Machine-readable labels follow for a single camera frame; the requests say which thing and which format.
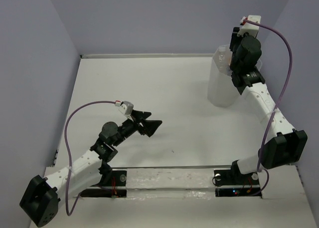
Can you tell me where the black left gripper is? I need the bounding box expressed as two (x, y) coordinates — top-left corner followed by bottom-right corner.
(112, 110), (161, 147)

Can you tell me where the clear bottle white cap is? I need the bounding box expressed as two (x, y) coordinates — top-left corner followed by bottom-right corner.
(217, 45), (231, 69)

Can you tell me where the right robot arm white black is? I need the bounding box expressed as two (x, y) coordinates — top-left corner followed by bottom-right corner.
(229, 27), (308, 184)

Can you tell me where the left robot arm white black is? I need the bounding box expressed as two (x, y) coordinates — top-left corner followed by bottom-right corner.
(19, 110), (162, 228)

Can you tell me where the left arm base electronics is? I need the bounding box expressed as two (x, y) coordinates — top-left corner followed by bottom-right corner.
(80, 170), (127, 198)

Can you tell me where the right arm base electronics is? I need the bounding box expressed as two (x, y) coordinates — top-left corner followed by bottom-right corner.
(212, 169), (262, 198)

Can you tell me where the white octagonal bin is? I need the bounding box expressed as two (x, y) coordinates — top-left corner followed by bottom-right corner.
(207, 51), (268, 107)

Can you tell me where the white front cover board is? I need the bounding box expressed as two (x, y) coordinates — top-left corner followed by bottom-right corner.
(46, 166), (316, 228)

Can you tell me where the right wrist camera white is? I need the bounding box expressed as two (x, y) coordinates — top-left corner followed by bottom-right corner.
(237, 15), (261, 38)

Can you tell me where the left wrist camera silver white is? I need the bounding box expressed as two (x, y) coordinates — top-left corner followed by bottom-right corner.
(119, 101), (134, 117)

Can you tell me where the aluminium back rail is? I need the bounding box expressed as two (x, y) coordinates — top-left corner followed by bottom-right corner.
(80, 53), (214, 59)

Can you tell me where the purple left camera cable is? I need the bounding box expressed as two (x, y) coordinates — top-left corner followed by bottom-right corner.
(64, 100), (122, 217)

